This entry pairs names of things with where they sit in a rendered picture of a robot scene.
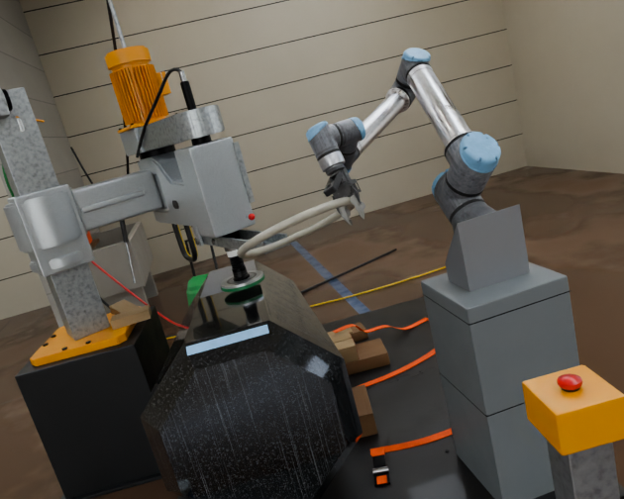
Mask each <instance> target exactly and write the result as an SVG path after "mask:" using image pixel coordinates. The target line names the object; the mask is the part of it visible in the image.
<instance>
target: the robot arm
mask: <svg viewBox="0 0 624 499"><path fill-rule="evenodd" d="M430 60H431V55H430V54H429V53H428V52H427V51H426V50H422V49H417V48H411V49H407V50H406V51H405V52H404V53H403V56H402V58H401V62H400V65H399V68H398V72H397V75H396V78H395V81H394V83H393V85H392V86H391V88H390V89H389V90H388V92H387V93H386V96H385V99H384V100H383V101H382V102H381V104H380V105H379V106H378V107H377V108H376V109H375V110H374V111H373V112H372V113H371V114H370V115H369V116H368V117H367V118H366V119H365V120H364V121H363V122H362V121H361V120H360V119H359V118H357V117H353V118H348V119H347V120H343V121H340V122H337V123H334V124H330V125H328V122H326V121H324V122H320V123H318V124H316V125H314V126H313V127H311V128H310V129H309V130H308V131H307V133H306V137H307V140H308V143H309V144H310V146H311V148H312V150H313V152H314V154H315V156H316V158H317V160H318V163H319V166H320V167H321V169H322V171H323V172H325V173H326V174H327V176H330V175H331V176H330V178H329V180H328V182H327V185H326V187H325V189H324V191H323V193H324V194H325V195H326V196H327V197H328V196H330V195H332V194H333V195H334V196H332V197H333V200H335V199H339V198H343V197H351V203H352V204H353V205H355V207H356V210H357V211H358V212H359V216H360V217H361V218H362V219H364V208H365V203H364V202H362V201H361V199H360V193H359V192H362V191H361V189H360V187H359V185H358V183H357V181H356V180H355V179H351V178H350V176H349V172H350V171H351V169H352V165H353V163H354V162H355V161H356V160H357V159H358V158H359V156H360V155H361V154H362V152H363V151H364V150H365V149H366V148H367V147H368V146H369V145H370V144H371V143H372V142H373V141H374V139H375V138H376V137H377V136H378V135H379V134H380V133H381V132H382V131H383V130H384V129H385V128H386V126H387V125H388V124H389V123H390V122H391V121H392V120H393V119H394V118H395V117H396V116H397V115H398V114H399V113H401V112H404V111H406V110H407V109H408V108H409V107H410V105H411V104H412V102H413V101H414V99H415V97H417V99H418V101H419V103H420V104H421V106H422V108H423V109H424V111H425V113H426V115H427V116H428V118H429V120H430V121H431V123H432V125H433V127H434V128H435V130H436V132H437V133H438V135H439V137H440V139H441V140H442V142H443V144H444V145H445V150H444V155H445V158H446V160H447V161H448V163H449V165H450V168H448V169H446V170H445V172H441V173H440V174H439V175H438V176H437V177H436V178H435V180H434V182H433V185H432V193H433V195H434V198H435V200H436V201H437V202H438V204H439V205H440V207H441V209H442V210H443V212H444V213H445V215H446V217H447V218H448V220H449V221H450V223H451V224H452V226H453V230H454V232H455V229H456V226H457V223H459V222H463V221H466V220H469V219H472V218H476V217H479V216H482V215H485V214H489V213H492V212H495V211H496V210H494V209H492V208H491V207H489V206H488V205H486V203H485V202H484V200H483V199H482V197H481V193H482V191H483V189H484V187H485V185H486V183H487V182H488V180H489V178H490V176H491V174H492V172H493V170H494V169H495V167H496V166H497V164H498V161H499V159H500V155H501V150H500V147H499V146H498V143H497V141H496V140H495V139H494V138H492V137H491V136H489V135H487V134H485V135H483V134H482V133H481V132H474V131H471V130H470V128H469V127H468V125H467V123H466V121H465V120H464V118H463V117H462V115H461V114H460V112H459V111H458V109H457V107H456V106H455V104H454V103H453V101H452V100H451V98H450V96H449V95H448V93H447V92H446V90H445V89H444V87H443V85H442V84H441V82H440V81H439V79H438V78H437V76H436V75H435V73H434V71H433V69H432V67H431V65H430V64H429V61H430ZM356 184H357V185H356ZM357 186H358V187H357ZM358 188H359V189H358ZM336 209H337V211H338V212H339V213H340V214H341V216H342V217H343V218H344V219H345V221H346V222H347V223H349V224H350V225H352V224H353V223H352V219H350V216H351V211H350V210H349V209H348V208H347V206H343V207H339V208H336Z"/></svg>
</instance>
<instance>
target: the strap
mask: <svg viewBox="0 0 624 499"><path fill-rule="evenodd" d="M426 321H429V319H428V318H424V319H422V320H420V321H418V322H416V323H414V324H412V325H410V326H408V327H405V328H396V329H400V330H408V329H411V328H414V327H416V326H418V325H420V324H422V323H424V322H426ZM353 326H356V325H353V324H349V325H345V326H344V327H341V328H339V329H337V330H335V331H333V332H334V333H338V332H339V331H342V330H344V329H346V328H349V327H353ZM356 327H357V328H358V329H359V330H360V331H363V332H365V333H370V332H373V331H376V330H379V329H382V328H387V327H391V326H387V325H382V326H378V327H375V328H372V329H369V330H365V331H364V330H362V329H361V328H360V327H358V326H356ZM434 354H435V349H432V350H431V351H430V352H428V353H427V354H425V355H423V356H422V357H420V358H418V359H416V360H415V361H413V362H411V363H409V364H407V365H405V366H403V367H401V368H399V369H397V370H395V371H393V372H391V373H388V374H386V375H384V376H381V377H379V378H377V379H374V380H372V381H369V382H367V383H364V384H361V385H365V387H368V386H371V385H373V384H375V383H378V382H380V381H383V380H385V379H388V378H390V377H392V376H395V375H397V374H399V373H401V372H403V371H405V370H407V369H409V368H411V367H413V366H415V365H417V364H419V363H420V362H422V361H424V360H426V359H427V358H429V357H431V356H432V355H434ZM452 434H453V433H452V428H450V429H447V430H445V431H443V432H440V433H438V434H435V435H432V436H429V437H426V438H422V439H419V440H415V441H411V442H407V443H402V444H397V445H392V446H386V447H383V448H384V452H390V451H395V450H400V449H409V448H413V447H417V446H421V445H424V444H427V443H430V442H433V441H436V440H439V439H442V438H445V437H447V436H450V435H452Z"/></svg>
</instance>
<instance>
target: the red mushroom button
mask: <svg viewBox="0 0 624 499"><path fill-rule="evenodd" d="M557 383H558V385H559V386H560V387H561V388H563V389H566V390H575V389H579V387H580V386H581V385H582V379H581V377H580V376H578V375H576V374H570V373H568V374H563V375H561V376H559V377H558V379H557Z"/></svg>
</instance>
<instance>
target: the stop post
mask: <svg viewBox="0 0 624 499"><path fill-rule="evenodd" d="M568 373H570V374H576V375H578V376H580V377H581V379H582V385H581V386H580V387H579V389H575V390H566V389H563V388H561V387H560V386H559V385H558V383H557V379H558V377H559V376H561V375H563V374H568ZM522 387H523V393H524V399H525V405H526V411H527V416H528V419H529V421H530V422H531V423H532V424H533V425H534V426H535V427H536V428H537V429H538V431H539V432H540V433H541V434H542V435H543V436H544V437H545V438H546V439H547V446H548V452H549V458H550V464H551V470H552V476H553V482H554V488H555V494H556V499H620V495H619V487H618V479H617V471H616V463H615V456H614V448H613V442H616V441H619V440H623V439H624V394H623V393H621V392H620V391H619V390H617V389H616V388H615V387H613V386H612V385H611V384H609V383H608V382H607V381H605V380H604V379H603V378H601V377H600V376H598V375H597V374H596V373H594V372H593V371H592V370H590V369H589V368H588V367H586V366H585V365H579V366H575V367H572V368H568V369H565V370H561V371H558V372H554V373H551V374H547V375H543V376H540V377H536V378H533V379H529V380H526V381H523V382H522Z"/></svg>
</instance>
